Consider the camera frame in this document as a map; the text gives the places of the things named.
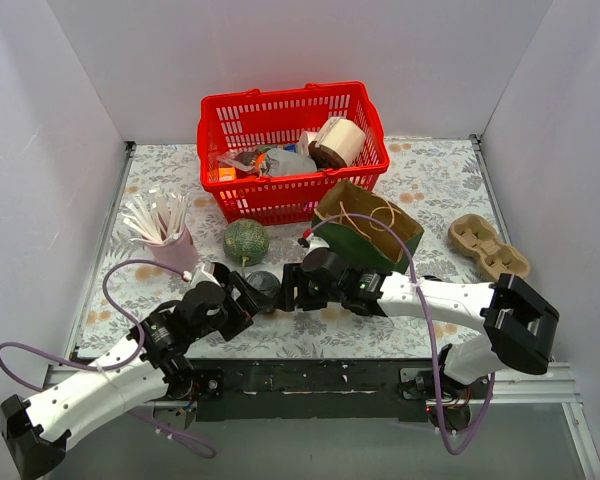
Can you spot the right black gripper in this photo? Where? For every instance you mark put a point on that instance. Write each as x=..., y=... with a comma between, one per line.
x=290, y=287

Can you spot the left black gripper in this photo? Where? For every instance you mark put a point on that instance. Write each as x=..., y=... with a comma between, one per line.
x=241, y=304

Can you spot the black cup lid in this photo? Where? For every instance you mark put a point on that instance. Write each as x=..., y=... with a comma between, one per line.
x=266, y=287

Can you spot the green paper bag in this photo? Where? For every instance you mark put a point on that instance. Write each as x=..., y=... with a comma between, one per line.
x=368, y=231

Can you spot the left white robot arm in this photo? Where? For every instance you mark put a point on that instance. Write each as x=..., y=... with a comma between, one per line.
x=147, y=364

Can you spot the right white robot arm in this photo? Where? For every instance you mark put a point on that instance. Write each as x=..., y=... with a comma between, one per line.
x=515, y=325

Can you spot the dark coffee cup left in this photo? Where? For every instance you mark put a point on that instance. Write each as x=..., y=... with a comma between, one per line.
x=218, y=270

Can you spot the green round melon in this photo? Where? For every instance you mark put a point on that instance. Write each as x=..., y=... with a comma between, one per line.
x=245, y=242

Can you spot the floral table mat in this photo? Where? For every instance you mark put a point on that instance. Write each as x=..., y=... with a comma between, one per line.
x=434, y=181

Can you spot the pink cup of straws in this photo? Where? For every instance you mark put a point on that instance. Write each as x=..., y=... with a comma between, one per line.
x=159, y=218

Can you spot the orange small box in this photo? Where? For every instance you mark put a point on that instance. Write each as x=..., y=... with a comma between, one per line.
x=226, y=174

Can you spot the grey plastic pouch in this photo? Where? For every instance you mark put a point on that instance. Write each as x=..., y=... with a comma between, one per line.
x=279, y=162

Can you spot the beige and brown roll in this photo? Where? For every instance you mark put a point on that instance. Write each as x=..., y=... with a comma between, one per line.
x=337, y=144

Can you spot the pink small roll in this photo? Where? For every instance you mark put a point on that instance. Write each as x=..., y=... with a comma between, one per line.
x=306, y=138

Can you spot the brown cardboard cup carrier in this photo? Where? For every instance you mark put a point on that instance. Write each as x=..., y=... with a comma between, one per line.
x=474, y=237

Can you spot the red plastic shopping basket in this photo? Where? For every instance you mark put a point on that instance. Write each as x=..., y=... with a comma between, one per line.
x=245, y=125

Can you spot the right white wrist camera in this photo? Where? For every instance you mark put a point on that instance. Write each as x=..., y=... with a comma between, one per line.
x=310, y=241

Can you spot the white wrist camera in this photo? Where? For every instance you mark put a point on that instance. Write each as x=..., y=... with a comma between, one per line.
x=310, y=241
x=201, y=273

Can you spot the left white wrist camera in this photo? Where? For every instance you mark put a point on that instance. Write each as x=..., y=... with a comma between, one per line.
x=201, y=273

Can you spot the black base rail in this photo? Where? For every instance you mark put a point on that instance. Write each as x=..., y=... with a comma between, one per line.
x=248, y=389

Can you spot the aluminium frame rail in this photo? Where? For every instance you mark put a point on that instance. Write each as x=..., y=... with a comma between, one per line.
x=556, y=386

